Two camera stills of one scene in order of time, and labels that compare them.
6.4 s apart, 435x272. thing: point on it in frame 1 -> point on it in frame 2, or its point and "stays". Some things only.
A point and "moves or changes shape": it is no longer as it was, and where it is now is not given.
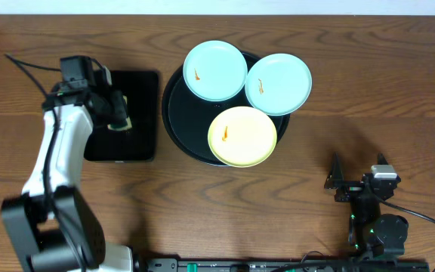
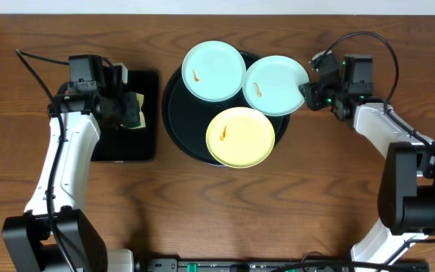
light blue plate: (215, 70) stays
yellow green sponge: (120, 127) moves or changes shape
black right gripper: (334, 180) -> (311, 91)
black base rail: (282, 265) stays
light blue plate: (278, 83) stays
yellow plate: (242, 137) stays
